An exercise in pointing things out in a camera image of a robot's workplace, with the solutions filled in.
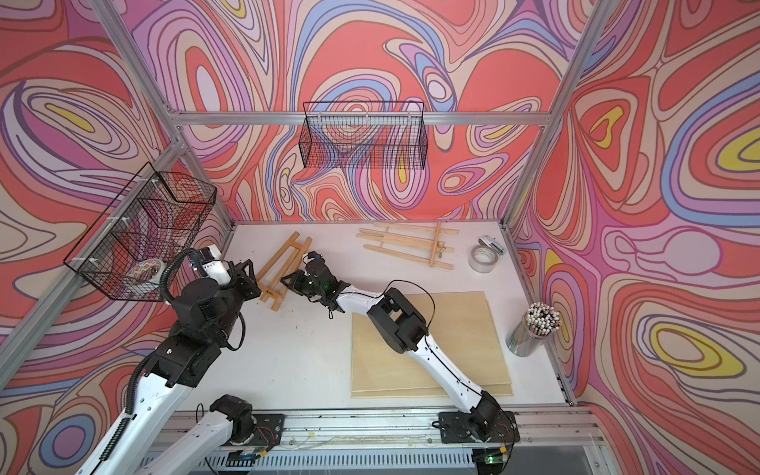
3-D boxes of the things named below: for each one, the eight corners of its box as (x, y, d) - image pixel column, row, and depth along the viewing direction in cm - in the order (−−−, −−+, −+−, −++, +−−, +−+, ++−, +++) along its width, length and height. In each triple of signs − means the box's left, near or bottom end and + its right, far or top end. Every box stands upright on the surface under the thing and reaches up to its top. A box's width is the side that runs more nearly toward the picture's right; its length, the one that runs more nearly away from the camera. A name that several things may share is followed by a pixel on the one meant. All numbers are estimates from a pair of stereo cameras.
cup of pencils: (509, 356, 87) (535, 329, 73) (503, 332, 92) (525, 302, 78) (535, 356, 87) (566, 329, 73) (527, 332, 92) (554, 302, 77)
